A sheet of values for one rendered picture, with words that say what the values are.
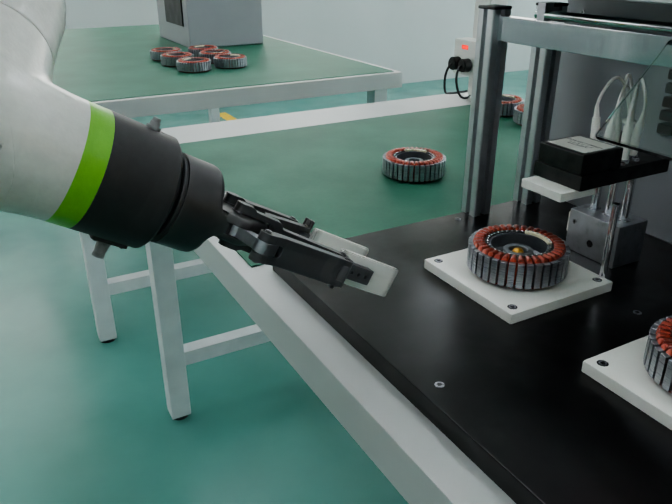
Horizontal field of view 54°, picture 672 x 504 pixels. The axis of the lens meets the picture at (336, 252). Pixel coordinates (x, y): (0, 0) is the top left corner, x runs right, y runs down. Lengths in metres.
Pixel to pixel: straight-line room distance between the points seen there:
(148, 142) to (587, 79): 0.68
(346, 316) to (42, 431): 1.30
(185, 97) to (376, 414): 1.46
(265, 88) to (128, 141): 1.54
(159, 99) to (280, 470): 1.03
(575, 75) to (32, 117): 0.76
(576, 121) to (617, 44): 0.27
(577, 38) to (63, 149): 0.57
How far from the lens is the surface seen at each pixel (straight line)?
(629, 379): 0.63
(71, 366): 2.11
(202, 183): 0.51
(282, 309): 0.75
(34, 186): 0.47
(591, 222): 0.86
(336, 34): 5.72
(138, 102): 1.90
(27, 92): 0.47
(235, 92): 1.98
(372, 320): 0.68
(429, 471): 0.55
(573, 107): 1.03
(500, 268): 0.73
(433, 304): 0.72
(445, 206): 1.05
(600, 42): 0.79
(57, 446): 1.82
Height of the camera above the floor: 1.12
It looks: 25 degrees down
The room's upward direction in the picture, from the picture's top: straight up
